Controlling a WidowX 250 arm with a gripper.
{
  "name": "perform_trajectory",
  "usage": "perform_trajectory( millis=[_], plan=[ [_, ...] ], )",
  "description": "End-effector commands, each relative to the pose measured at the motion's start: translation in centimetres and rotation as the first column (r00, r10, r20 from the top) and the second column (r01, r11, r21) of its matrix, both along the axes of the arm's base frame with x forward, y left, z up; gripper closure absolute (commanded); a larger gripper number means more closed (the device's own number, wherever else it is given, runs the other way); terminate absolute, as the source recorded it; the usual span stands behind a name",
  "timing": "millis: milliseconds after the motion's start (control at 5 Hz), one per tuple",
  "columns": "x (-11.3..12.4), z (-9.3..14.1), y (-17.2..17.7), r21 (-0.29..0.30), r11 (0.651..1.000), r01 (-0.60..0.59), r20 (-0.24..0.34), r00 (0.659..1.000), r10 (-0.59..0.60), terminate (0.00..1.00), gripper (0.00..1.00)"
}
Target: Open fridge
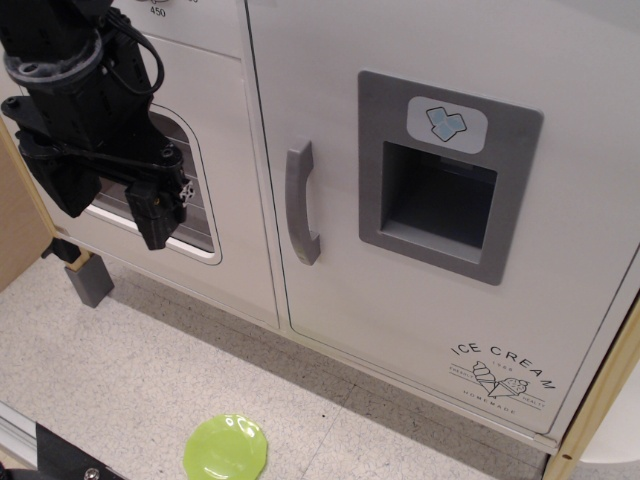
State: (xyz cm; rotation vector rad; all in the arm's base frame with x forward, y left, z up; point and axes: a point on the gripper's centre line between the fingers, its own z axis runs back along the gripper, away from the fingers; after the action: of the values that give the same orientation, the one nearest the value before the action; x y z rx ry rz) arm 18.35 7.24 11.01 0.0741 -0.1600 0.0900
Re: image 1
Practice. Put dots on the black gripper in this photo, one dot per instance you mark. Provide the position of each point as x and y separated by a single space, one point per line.
88 99

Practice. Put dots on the grey fridge door handle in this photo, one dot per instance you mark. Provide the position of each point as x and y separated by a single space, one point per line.
299 165

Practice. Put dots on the white toy fridge door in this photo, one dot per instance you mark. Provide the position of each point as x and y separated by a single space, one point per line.
518 355

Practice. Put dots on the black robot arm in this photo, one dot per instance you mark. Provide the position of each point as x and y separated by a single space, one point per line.
72 15

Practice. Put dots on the grey kitchen leg foot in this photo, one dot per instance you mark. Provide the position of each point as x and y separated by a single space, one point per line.
92 282

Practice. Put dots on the wooden left side panel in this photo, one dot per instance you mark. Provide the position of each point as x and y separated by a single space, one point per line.
26 229

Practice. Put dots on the white toy oven door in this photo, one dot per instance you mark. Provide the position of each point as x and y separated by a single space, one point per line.
204 94

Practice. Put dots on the white oven control panel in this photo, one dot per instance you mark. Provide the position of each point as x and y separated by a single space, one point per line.
211 25

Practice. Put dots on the green plastic plate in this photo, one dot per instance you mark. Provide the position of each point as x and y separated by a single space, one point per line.
227 446

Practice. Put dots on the grey ice dispenser panel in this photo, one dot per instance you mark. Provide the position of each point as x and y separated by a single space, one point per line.
442 173

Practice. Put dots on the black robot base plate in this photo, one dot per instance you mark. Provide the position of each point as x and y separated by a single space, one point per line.
59 459

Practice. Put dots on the light wooden side frame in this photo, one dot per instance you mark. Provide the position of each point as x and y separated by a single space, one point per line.
613 374

